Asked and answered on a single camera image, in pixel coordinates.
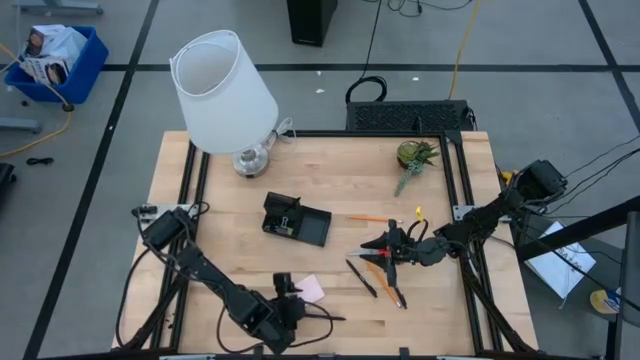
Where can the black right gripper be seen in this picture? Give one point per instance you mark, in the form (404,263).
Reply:
(407,252)

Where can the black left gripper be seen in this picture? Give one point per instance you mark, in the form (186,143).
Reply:
(290,312)

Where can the pink sticky note pad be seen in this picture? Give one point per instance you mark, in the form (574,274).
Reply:
(311,289)

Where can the orange pencil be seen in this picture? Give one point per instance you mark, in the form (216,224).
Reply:
(372,218)
(387,290)

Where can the black binder clip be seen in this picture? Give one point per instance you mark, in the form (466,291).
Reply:
(272,227)

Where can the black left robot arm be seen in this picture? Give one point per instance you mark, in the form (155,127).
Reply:
(220,285)

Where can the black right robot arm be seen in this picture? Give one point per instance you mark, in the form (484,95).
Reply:
(480,220)

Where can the black mesh desk organizer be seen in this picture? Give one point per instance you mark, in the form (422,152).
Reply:
(312,227)

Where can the silver mounting plate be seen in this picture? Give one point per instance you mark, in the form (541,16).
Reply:
(150,209)
(461,212)

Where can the potted green succulent plant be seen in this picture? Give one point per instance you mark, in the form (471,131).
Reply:
(411,154)

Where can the black mesh computer case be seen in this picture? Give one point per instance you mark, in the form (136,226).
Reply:
(407,116)

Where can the white paper sheet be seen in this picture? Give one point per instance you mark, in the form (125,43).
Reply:
(562,265)

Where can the black diagonal beam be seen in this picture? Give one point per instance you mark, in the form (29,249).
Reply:
(580,230)

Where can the white shade table lamp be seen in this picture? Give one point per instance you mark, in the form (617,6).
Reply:
(225,90)

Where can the dark side table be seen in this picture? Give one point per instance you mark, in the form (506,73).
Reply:
(600,245)

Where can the black computer tower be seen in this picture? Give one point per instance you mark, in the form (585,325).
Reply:
(311,22)

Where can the blue plastic bin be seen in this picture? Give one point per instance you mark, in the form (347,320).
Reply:
(85,75)

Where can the grey metal stand foot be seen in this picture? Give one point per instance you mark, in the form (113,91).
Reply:
(60,7)
(20,125)

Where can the printed cardboard box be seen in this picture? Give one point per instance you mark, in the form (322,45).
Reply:
(47,70)

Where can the white cardboard box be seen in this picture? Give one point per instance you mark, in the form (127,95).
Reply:
(60,42)

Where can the black aluminium table frame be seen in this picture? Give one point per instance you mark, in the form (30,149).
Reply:
(360,133)

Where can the black upright post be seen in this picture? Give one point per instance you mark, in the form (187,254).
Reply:
(629,280)

